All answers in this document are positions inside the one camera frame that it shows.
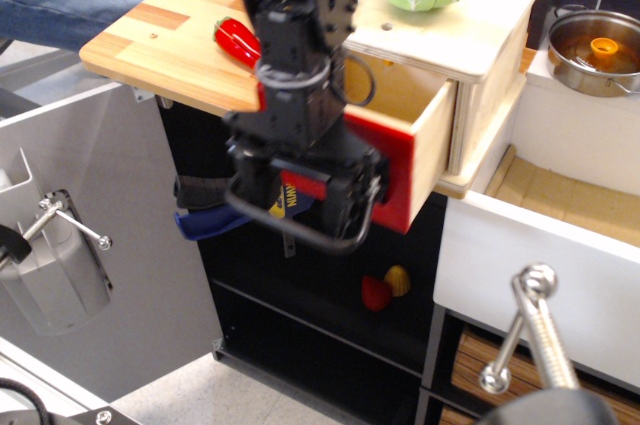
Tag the grey cabinet door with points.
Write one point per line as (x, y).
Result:
(112, 296)

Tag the plywood drawer box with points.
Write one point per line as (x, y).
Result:
(478, 43)

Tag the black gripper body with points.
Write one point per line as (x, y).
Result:
(301, 127)

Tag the red toy chili pepper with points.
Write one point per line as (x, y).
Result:
(234, 38)

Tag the red front wooden drawer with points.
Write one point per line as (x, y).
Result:
(407, 114)

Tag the wicker basket drawer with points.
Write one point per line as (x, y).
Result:
(477, 348)

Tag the black shelf cabinet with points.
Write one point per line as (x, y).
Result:
(301, 319)

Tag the wooden butcher block board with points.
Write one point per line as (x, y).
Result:
(166, 47)

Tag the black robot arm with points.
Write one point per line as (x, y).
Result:
(301, 43)

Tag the yellow toy lemon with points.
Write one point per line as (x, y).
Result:
(398, 280)

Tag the white toy sink counter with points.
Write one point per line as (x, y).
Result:
(487, 241)

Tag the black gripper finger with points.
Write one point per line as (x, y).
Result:
(346, 209)
(259, 182)

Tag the black metal drawer handle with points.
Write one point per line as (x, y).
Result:
(312, 180)

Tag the blue Irwin bar clamp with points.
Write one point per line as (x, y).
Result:
(205, 213)

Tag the stainless steel pot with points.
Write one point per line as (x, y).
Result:
(571, 61)

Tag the red toy strawberry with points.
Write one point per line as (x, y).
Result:
(376, 295)

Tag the orange toy in pot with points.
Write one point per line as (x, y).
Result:
(603, 47)

